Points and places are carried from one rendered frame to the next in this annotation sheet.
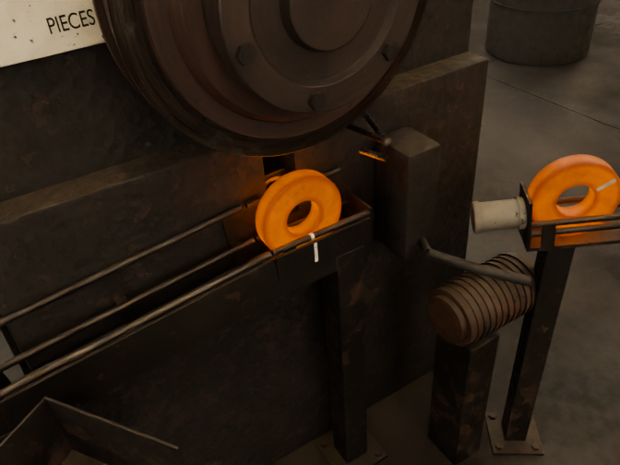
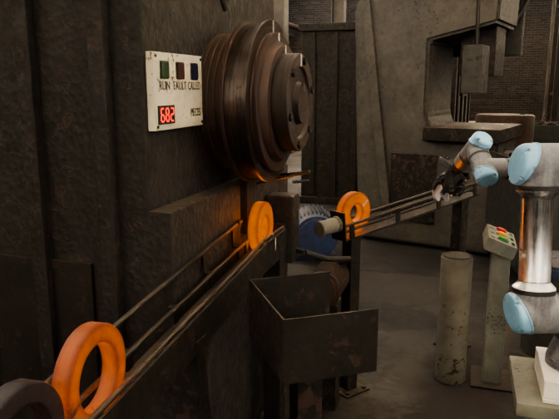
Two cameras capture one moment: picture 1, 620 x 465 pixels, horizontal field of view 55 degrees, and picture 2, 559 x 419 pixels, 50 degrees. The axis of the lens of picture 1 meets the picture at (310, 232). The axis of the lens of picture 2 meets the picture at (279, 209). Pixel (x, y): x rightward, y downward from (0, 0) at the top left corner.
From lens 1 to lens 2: 1.34 m
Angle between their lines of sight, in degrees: 47
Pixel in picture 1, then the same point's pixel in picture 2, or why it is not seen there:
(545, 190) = (346, 208)
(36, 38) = (187, 116)
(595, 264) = not seen: hidden behind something
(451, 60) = not seen: hidden behind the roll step
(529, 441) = (358, 386)
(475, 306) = (334, 274)
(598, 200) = (363, 211)
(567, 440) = (373, 381)
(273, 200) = (259, 212)
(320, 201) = (269, 218)
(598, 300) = not seen: hidden behind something
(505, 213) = (333, 222)
